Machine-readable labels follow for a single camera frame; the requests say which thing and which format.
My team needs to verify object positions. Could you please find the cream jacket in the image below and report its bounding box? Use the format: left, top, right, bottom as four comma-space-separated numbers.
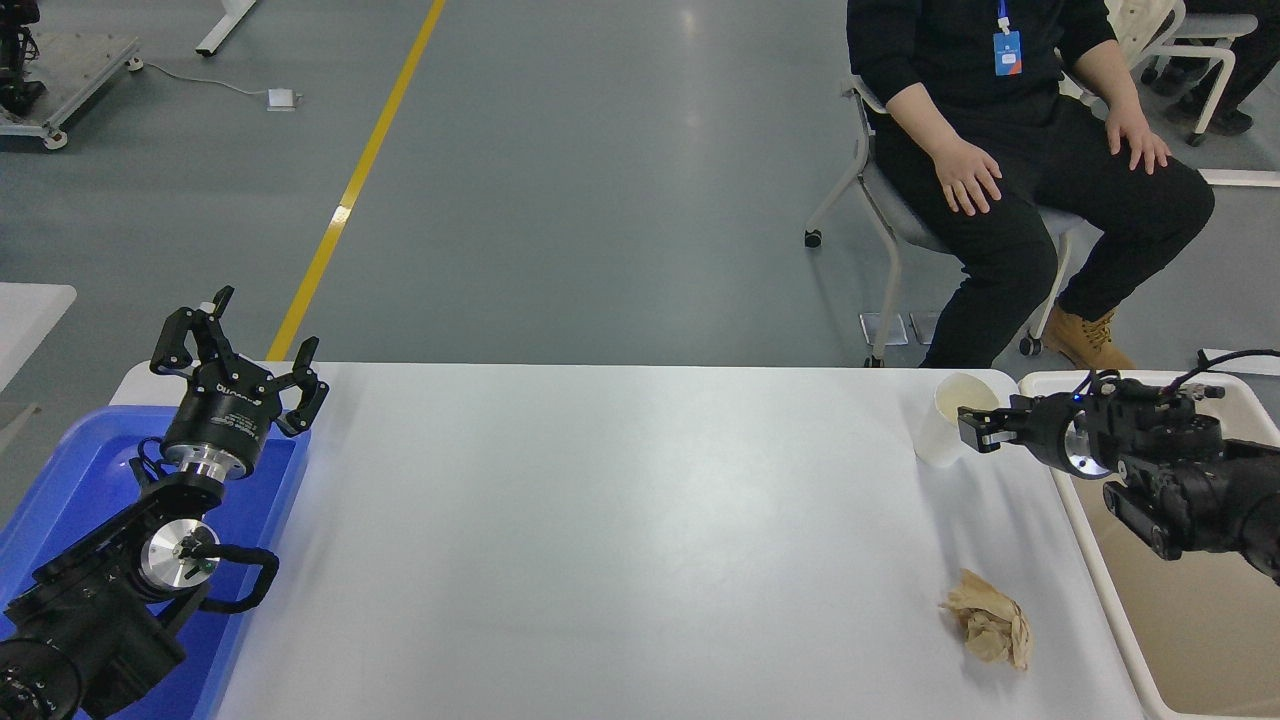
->
1104, 0, 1188, 71

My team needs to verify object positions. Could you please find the white floor cable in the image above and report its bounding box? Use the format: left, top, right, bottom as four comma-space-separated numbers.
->
125, 60, 271, 100

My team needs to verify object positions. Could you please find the grey wheeled platform cart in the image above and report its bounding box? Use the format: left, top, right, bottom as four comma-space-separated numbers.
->
0, 33, 145, 152

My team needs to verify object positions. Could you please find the tan paper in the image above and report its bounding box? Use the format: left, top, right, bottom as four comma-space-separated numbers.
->
938, 568, 1034, 671

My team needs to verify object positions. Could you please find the white paper cup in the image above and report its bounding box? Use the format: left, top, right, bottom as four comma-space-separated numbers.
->
915, 372, 1002, 469

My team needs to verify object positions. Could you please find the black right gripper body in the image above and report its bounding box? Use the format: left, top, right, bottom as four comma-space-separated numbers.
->
1025, 395, 1086, 471

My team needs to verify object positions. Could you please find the seated person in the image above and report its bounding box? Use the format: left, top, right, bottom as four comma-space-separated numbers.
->
846, 0, 1217, 371

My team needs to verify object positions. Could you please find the large pale bin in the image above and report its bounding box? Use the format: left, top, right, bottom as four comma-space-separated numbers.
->
1018, 369, 1280, 720

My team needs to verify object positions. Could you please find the grey chair with white frame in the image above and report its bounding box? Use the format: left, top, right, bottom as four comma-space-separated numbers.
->
804, 75, 1101, 368

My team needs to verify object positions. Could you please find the blue ID badge with lanyard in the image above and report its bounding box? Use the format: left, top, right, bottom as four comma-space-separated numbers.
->
993, 0, 1023, 78

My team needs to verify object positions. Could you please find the blue plastic tray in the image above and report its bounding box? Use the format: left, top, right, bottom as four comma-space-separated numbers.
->
0, 405, 312, 720

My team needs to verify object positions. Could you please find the person's right hand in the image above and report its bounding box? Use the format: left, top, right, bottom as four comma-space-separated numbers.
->
930, 138, 1004, 217

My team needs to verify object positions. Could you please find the white desk leg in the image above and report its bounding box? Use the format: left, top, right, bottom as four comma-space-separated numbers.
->
196, 0, 260, 58

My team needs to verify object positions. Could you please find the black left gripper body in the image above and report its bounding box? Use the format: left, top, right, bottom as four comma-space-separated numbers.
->
162, 372, 277, 465

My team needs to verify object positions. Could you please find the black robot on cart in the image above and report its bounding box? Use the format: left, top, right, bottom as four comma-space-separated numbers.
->
0, 0, 48, 117

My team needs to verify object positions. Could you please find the person's left hand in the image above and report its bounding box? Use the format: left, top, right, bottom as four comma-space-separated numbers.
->
1105, 100, 1171, 176

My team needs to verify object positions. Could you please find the person in dark trousers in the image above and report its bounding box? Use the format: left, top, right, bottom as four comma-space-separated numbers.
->
1150, 0, 1280, 136

